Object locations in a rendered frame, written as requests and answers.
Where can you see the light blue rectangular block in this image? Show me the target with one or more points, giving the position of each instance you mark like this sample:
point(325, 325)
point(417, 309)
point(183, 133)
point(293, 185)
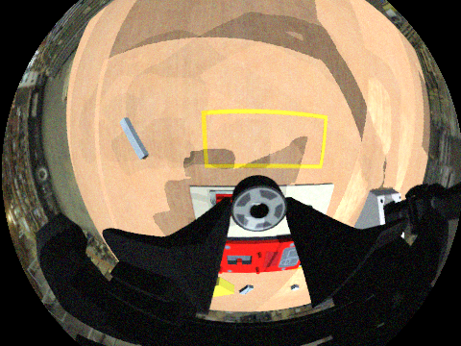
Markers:
point(246, 289)

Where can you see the yellow rectangular block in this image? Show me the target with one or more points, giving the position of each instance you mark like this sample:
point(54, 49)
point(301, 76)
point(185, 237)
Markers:
point(223, 287)

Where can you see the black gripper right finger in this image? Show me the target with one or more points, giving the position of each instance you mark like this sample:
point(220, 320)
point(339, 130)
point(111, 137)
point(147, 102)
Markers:
point(331, 251)

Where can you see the yellow rectangular outline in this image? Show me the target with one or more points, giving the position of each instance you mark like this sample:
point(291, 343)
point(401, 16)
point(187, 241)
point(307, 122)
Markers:
point(263, 164)

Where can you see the black and grey wheel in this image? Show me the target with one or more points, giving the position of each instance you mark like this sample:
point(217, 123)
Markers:
point(260, 217)

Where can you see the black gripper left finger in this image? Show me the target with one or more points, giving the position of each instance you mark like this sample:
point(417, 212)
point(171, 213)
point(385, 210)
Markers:
point(191, 256)

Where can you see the light blue rectangular bar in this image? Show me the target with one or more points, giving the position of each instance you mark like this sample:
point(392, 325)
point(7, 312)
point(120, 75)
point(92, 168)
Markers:
point(136, 143)

